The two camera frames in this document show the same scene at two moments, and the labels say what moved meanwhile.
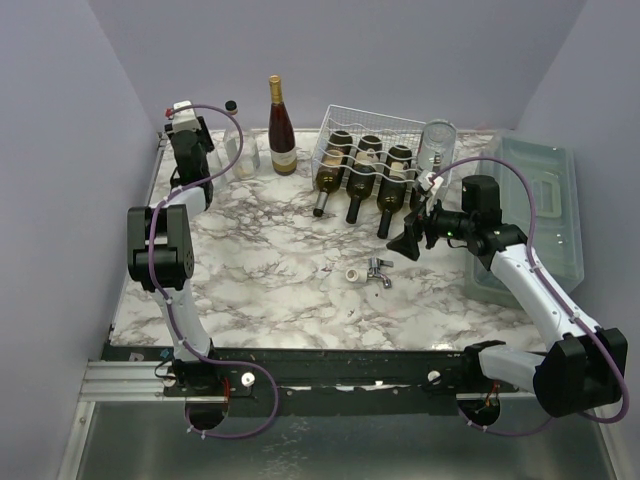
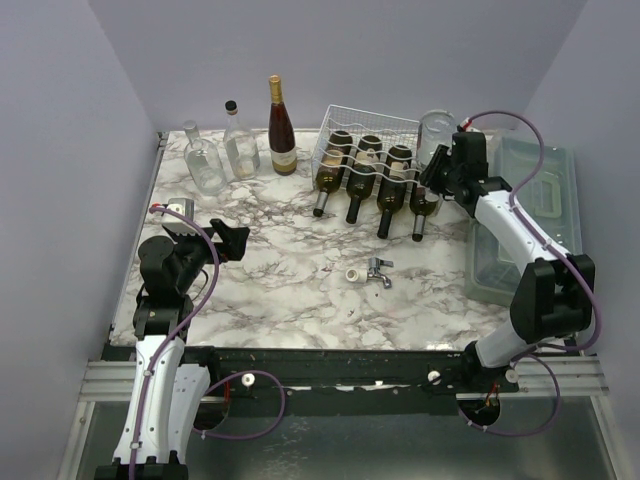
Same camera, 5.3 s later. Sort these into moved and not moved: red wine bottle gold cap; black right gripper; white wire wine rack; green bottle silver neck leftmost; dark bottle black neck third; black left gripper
Moved: black left gripper; black right gripper
Not moved: red wine bottle gold cap; dark bottle black neck third; white wire wine rack; green bottle silver neck leftmost
